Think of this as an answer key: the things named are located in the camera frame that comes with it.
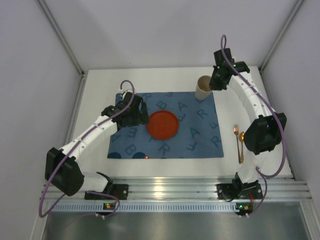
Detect gold ornate spoon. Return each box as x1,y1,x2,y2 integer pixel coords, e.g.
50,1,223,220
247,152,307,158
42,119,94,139
239,132,245,164

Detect left aluminium corner post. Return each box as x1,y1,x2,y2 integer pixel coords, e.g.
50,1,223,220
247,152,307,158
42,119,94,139
37,0,86,76

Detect beige paper cup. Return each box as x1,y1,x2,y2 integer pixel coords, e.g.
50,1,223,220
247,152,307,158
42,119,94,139
195,75,212,100

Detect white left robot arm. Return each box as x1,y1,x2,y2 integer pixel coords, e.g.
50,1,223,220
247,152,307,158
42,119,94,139
44,91,149,196

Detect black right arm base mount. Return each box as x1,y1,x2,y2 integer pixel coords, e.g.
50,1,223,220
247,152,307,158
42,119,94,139
216,173,263,202

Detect aluminium corner post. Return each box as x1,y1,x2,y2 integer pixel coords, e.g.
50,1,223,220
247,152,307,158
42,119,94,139
37,0,86,76
258,0,306,73

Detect aluminium front rail frame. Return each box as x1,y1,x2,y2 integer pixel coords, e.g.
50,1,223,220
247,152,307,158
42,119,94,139
39,176,313,202

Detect perforated white cable duct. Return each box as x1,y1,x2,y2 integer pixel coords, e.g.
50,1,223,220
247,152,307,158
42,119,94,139
53,201,252,213

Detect right aluminium corner post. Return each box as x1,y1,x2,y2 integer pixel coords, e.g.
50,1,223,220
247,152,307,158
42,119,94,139
258,0,306,73

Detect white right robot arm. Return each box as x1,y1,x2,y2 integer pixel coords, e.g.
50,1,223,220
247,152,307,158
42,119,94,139
209,48,287,184

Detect copper-coloured fork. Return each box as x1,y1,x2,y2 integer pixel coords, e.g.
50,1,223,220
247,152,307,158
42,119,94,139
233,124,243,164

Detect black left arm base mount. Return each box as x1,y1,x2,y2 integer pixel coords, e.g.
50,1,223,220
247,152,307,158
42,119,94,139
84,172,129,200

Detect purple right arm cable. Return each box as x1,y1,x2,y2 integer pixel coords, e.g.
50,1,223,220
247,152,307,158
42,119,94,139
220,34,287,216

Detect red round plastic plate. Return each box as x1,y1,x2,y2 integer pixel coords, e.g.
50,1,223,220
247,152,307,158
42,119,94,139
146,110,179,141

